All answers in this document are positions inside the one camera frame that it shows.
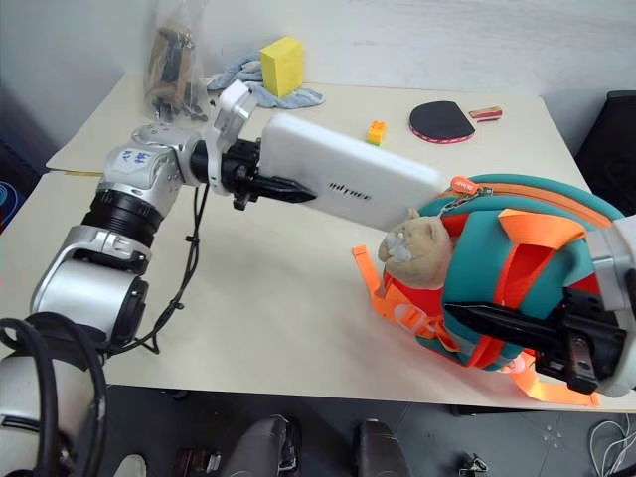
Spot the black table tennis paddle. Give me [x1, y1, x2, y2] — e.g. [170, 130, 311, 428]
[407, 99, 504, 146]

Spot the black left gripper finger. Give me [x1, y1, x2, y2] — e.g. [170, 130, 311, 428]
[256, 176, 320, 205]

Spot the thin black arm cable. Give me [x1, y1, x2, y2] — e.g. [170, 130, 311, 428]
[97, 182, 211, 357]

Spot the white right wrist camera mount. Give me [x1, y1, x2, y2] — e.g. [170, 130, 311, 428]
[585, 212, 636, 398]

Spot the white floor cable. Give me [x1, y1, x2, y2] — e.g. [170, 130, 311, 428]
[587, 415, 636, 477]

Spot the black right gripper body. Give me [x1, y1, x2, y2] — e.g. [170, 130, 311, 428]
[534, 287, 628, 397]

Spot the white rectangular box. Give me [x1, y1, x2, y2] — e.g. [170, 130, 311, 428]
[259, 113, 449, 234]

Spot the yellow and orange toy brick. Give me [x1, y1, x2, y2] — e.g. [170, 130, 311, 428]
[367, 119, 389, 148]

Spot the light blue towel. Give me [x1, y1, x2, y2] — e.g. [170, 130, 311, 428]
[206, 49, 327, 111]

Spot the yellow sponge block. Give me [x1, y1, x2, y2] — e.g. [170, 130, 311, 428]
[258, 35, 305, 99]

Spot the dark rounded shape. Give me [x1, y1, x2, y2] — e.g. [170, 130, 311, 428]
[231, 415, 302, 477]

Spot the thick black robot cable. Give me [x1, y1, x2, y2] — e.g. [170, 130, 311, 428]
[0, 317, 109, 477]

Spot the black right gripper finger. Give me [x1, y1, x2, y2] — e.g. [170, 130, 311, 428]
[442, 302, 568, 352]

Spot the clear plastic bag with parts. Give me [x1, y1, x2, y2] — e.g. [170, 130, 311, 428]
[142, 0, 212, 126]

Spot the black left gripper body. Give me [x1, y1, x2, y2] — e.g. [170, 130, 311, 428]
[221, 138, 265, 213]

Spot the black chair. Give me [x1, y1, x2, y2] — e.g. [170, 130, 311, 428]
[574, 88, 636, 216]

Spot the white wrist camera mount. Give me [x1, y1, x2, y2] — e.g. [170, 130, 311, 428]
[585, 212, 636, 398]
[206, 79, 260, 196]

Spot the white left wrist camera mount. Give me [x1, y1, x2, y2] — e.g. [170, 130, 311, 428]
[206, 79, 260, 196]

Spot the orange and teal backpack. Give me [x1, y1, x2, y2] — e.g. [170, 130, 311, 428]
[351, 173, 628, 409]

